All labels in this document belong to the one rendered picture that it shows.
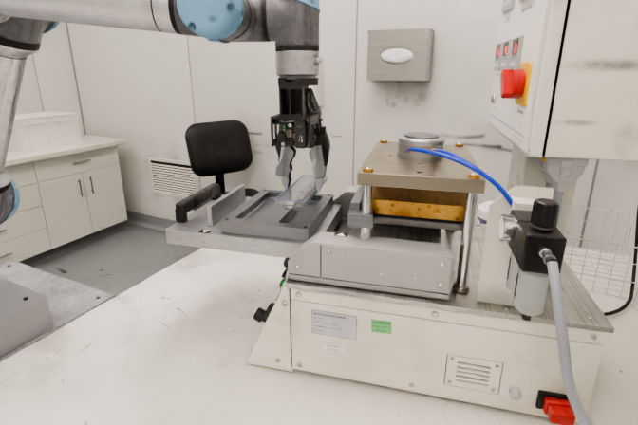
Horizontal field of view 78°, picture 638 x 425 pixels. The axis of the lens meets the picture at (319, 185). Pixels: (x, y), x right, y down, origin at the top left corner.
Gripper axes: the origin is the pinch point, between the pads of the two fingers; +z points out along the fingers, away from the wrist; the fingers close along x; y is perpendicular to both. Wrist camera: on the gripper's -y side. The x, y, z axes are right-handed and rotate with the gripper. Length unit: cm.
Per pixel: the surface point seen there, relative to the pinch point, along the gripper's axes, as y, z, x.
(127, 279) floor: -112, 104, -149
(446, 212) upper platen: 10.5, -0.1, 26.0
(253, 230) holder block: 10.1, 6.1, -6.5
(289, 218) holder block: 2.9, 6.2, -2.1
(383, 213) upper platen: 10.4, 0.9, 16.4
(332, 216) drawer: -3.0, 7.4, 5.2
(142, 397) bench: 27.6, 29.2, -19.3
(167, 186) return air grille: -186, 66, -166
